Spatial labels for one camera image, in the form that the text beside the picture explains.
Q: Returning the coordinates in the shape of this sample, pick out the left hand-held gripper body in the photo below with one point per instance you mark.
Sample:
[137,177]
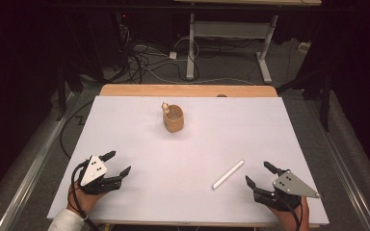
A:
[93,170]

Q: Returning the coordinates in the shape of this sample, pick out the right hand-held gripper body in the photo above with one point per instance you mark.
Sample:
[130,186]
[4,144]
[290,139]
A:
[290,185]

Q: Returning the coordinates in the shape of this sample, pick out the white stick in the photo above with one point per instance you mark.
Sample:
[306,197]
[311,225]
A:
[228,174]

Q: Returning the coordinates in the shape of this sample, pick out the wooden cup with small figure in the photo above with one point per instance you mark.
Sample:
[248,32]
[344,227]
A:
[173,123]

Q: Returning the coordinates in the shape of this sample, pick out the person's left hand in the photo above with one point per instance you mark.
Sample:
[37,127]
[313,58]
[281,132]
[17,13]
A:
[85,201]

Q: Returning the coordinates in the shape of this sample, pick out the person's right hand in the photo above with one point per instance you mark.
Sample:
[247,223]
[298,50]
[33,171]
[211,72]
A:
[290,219]

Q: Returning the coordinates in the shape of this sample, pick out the white board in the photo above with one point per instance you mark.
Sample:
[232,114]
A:
[141,150]

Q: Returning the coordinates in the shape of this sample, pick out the black stand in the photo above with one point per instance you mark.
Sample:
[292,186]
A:
[326,106]

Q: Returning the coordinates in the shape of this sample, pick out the wooden table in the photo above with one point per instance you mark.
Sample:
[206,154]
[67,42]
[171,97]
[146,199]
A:
[173,90]

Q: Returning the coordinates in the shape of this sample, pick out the white power adapter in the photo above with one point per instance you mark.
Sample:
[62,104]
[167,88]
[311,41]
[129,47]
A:
[172,55]

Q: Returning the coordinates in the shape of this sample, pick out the white socket box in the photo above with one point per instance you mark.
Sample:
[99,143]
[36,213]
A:
[303,47]

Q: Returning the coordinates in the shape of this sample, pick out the metal floor rail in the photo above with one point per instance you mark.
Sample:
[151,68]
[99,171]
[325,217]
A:
[35,163]
[343,173]

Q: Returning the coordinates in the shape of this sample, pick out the white frame desk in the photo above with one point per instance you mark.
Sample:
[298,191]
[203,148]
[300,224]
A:
[191,48]

